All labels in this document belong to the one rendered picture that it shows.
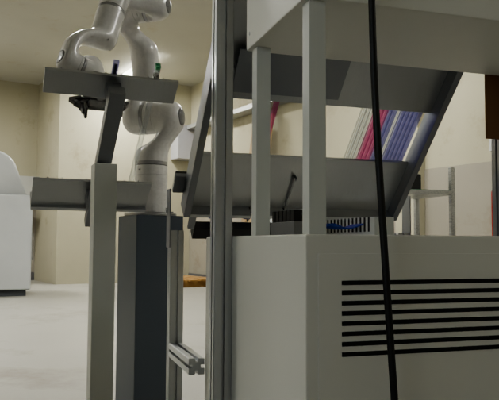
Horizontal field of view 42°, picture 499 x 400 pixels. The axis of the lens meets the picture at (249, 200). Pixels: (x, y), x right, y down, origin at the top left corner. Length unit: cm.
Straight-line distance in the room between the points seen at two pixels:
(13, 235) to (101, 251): 590
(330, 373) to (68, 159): 882
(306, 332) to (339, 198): 107
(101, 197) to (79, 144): 805
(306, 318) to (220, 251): 42
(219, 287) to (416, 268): 47
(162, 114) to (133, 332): 78
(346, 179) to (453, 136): 421
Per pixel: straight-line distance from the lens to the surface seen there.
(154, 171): 238
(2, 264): 765
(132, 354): 236
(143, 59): 241
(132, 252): 235
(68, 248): 968
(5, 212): 765
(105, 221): 177
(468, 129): 609
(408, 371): 113
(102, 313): 178
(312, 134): 106
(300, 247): 105
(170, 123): 238
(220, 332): 142
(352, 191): 207
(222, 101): 144
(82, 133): 984
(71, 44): 206
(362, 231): 153
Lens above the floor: 61
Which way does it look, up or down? 4 degrees up
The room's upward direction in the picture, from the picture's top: straight up
